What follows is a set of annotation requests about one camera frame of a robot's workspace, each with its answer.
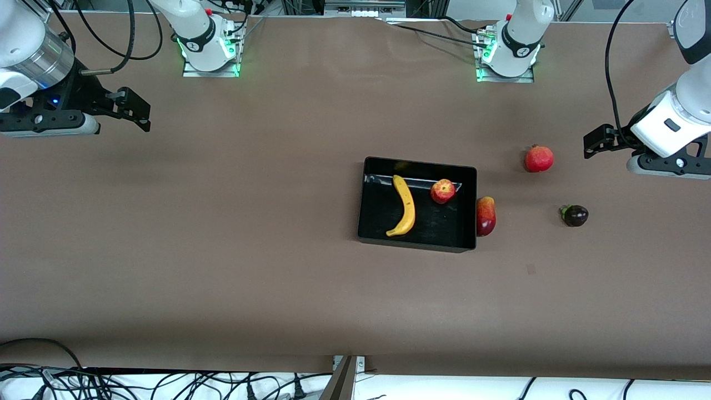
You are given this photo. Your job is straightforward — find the red mango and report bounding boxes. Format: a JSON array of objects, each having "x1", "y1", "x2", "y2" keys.
[{"x1": 477, "y1": 196, "x2": 497, "y2": 237}]

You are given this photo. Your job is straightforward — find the black arched cable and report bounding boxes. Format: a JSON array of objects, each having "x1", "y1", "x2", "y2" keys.
[{"x1": 0, "y1": 337, "x2": 84, "y2": 370}]

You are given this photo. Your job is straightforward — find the brown table cover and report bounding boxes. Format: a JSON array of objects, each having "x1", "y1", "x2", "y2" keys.
[{"x1": 0, "y1": 12, "x2": 711, "y2": 382}]

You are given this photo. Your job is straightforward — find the grey power strip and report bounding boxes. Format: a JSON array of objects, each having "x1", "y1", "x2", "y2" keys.
[{"x1": 324, "y1": 0, "x2": 407, "y2": 18}]

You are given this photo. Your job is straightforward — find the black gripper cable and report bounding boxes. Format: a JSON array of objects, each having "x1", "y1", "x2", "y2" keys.
[
  {"x1": 604, "y1": 0, "x2": 637, "y2": 146},
  {"x1": 79, "y1": 0, "x2": 136, "y2": 76}
]

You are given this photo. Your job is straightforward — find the black right arm cable loop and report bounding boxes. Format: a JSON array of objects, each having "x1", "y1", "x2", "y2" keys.
[{"x1": 75, "y1": 0, "x2": 164, "y2": 61}]

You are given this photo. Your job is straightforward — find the yellow banana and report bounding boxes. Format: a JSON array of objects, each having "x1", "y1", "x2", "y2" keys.
[{"x1": 386, "y1": 175, "x2": 416, "y2": 238}]

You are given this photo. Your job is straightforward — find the red yellow apple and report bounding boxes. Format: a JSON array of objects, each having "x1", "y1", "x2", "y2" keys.
[{"x1": 430, "y1": 179, "x2": 457, "y2": 204}]

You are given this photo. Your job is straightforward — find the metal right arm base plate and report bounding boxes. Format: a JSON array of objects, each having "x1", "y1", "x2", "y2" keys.
[{"x1": 182, "y1": 31, "x2": 241, "y2": 78}]

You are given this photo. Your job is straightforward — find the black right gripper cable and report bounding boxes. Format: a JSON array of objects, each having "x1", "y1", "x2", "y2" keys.
[{"x1": 79, "y1": 0, "x2": 136, "y2": 76}]

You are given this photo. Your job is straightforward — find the grey angled bar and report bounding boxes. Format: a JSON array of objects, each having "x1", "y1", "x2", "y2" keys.
[{"x1": 319, "y1": 356, "x2": 357, "y2": 400}]

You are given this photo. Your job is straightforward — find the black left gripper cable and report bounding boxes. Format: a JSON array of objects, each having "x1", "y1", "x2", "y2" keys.
[{"x1": 604, "y1": 0, "x2": 637, "y2": 146}]

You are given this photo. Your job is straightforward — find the tangled black cables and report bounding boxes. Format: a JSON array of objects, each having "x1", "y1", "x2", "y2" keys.
[{"x1": 0, "y1": 362, "x2": 313, "y2": 400}]

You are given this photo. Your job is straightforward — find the red pomegranate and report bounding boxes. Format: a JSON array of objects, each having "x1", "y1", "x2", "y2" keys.
[{"x1": 524, "y1": 144, "x2": 555, "y2": 173}]

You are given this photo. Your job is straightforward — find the black cable to base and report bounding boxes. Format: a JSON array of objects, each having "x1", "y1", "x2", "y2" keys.
[{"x1": 383, "y1": 17, "x2": 492, "y2": 51}]

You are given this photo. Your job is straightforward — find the black rectangular plastic tray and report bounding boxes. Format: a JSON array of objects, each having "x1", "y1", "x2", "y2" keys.
[{"x1": 357, "y1": 157, "x2": 478, "y2": 254}]

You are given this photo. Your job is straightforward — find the dark purple mangosteen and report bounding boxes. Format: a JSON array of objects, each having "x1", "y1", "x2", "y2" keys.
[{"x1": 560, "y1": 204, "x2": 589, "y2": 228}]

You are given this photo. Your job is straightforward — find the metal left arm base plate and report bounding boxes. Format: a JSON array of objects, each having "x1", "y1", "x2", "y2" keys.
[{"x1": 475, "y1": 29, "x2": 535, "y2": 83}]

